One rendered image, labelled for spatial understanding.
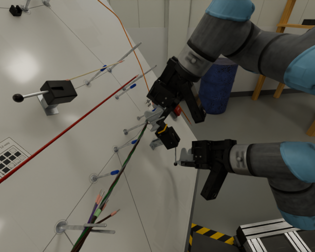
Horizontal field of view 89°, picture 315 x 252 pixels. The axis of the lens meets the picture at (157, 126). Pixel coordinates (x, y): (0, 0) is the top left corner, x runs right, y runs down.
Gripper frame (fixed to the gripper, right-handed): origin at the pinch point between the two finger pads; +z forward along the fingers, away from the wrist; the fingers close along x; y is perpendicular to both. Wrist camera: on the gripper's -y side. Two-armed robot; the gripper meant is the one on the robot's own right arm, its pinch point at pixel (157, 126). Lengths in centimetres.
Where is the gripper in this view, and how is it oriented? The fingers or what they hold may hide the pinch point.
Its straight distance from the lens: 50.4
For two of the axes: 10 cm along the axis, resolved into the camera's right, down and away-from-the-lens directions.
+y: -8.1, -5.9, -0.1
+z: -4.7, 6.2, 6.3
